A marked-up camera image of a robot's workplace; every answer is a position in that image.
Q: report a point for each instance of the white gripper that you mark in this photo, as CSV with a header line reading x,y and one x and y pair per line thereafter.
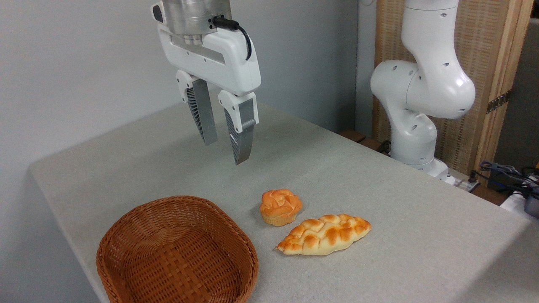
x,y
227,63

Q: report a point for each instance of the round orange bun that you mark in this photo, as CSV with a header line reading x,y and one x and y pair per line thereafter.
x,y
280,206

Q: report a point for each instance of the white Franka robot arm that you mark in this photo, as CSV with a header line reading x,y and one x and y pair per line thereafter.
x,y
438,84

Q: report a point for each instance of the brown wicker basket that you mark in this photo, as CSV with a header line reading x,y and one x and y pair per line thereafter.
x,y
177,261

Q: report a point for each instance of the long braided bread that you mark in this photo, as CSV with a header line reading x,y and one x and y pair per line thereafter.
x,y
324,235

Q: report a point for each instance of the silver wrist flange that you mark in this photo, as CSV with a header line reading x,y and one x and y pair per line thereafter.
x,y
189,17

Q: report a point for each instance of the grey tablecloth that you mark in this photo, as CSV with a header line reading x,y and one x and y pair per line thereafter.
x,y
337,168

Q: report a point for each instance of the brown wooden block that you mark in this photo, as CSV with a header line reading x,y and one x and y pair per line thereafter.
x,y
353,135

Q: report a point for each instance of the white socket with black plug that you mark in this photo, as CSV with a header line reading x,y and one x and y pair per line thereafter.
x,y
467,183

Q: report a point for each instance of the metal screen hinge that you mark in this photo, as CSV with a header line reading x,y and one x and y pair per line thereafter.
x,y
499,102

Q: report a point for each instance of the white box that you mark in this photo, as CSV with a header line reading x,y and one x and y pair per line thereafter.
x,y
511,204

